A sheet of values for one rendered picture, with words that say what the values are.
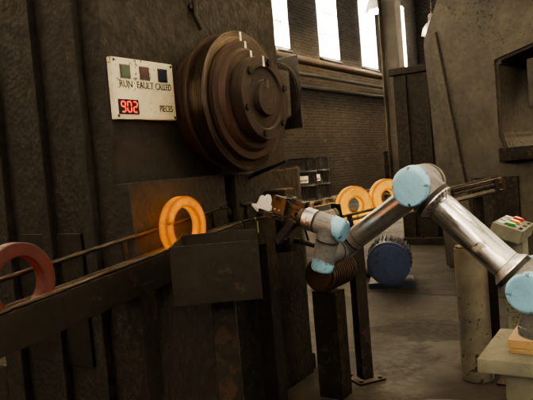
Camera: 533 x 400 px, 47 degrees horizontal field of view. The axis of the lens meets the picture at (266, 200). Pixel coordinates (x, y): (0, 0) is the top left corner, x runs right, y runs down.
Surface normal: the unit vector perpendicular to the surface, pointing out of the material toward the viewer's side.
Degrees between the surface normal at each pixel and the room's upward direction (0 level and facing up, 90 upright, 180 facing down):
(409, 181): 86
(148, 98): 90
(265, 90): 90
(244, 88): 90
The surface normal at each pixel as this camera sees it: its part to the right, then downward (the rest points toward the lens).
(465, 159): -0.73, 0.10
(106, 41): 0.83, -0.04
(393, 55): -0.54, 0.09
